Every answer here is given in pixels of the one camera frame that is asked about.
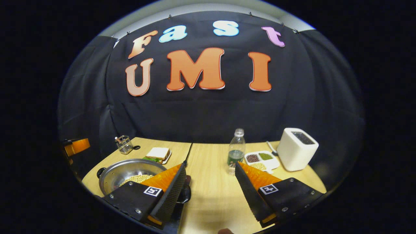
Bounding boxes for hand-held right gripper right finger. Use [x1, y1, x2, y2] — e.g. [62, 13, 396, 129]
[234, 162, 323, 230]

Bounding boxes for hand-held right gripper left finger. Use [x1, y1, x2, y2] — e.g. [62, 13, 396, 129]
[101, 163, 188, 229]

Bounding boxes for steel pot with black handles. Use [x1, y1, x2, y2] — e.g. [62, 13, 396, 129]
[96, 158, 192, 204]

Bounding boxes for white divided plate of beans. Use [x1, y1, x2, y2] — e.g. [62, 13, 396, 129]
[244, 150, 280, 174]

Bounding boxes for pile of soybeans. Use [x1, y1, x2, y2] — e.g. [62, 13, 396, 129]
[119, 174, 154, 187]

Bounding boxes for sandwich with lettuce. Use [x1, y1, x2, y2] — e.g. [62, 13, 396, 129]
[143, 147, 170, 164]

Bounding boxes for clear plastic bottle green label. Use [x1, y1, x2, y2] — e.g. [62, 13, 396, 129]
[227, 128, 246, 176]

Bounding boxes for white toaster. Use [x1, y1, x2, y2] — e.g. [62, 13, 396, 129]
[277, 127, 319, 172]

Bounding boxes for black backdrop cloth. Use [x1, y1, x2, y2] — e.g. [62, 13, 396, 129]
[58, 11, 366, 190]

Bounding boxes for black power cable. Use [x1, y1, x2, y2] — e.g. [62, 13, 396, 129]
[183, 142, 193, 167]

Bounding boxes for wire utensil holder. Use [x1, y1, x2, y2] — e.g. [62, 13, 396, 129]
[114, 135, 134, 155]

